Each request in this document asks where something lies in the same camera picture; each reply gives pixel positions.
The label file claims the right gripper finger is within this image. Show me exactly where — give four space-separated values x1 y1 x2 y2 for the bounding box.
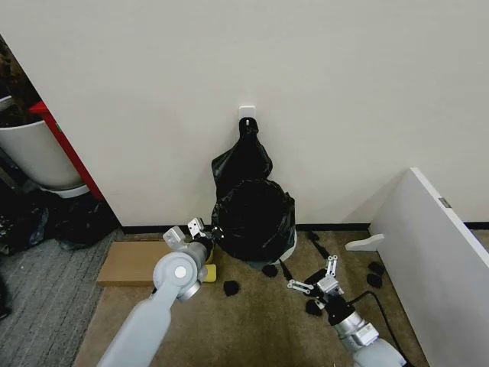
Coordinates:
307 230 340 280
278 258 319 296

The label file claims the black garbage bag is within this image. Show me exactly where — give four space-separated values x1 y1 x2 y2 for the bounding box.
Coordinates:
210 178 297 265

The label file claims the white trash bin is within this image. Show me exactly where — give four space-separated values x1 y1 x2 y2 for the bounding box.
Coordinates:
246 228 299 269

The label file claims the black bag pile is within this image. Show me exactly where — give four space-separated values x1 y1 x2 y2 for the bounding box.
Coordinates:
0 190 120 256

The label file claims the yellow sponge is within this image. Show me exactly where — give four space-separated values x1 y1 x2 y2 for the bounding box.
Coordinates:
199 247 219 284

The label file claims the white curved board foot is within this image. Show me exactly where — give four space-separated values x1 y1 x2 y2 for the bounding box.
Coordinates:
345 233 387 253

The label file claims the brown cardboard sheet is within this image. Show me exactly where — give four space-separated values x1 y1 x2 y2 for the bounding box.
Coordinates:
96 240 173 289

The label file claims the white board panel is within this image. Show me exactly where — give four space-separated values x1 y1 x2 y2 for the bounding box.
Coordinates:
368 166 489 367

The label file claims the white pot saucer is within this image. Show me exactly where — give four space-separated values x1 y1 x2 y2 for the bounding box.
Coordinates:
37 182 92 199

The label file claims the white plant pot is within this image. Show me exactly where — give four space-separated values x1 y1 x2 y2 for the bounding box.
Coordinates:
0 95 82 191

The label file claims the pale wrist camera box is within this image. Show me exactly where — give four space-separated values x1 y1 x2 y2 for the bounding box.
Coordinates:
188 216 206 239
316 275 342 297

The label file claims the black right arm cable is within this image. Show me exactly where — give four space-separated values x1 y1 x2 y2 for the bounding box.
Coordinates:
343 291 406 359

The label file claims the white wall hook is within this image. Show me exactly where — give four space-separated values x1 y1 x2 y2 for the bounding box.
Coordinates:
239 106 257 128

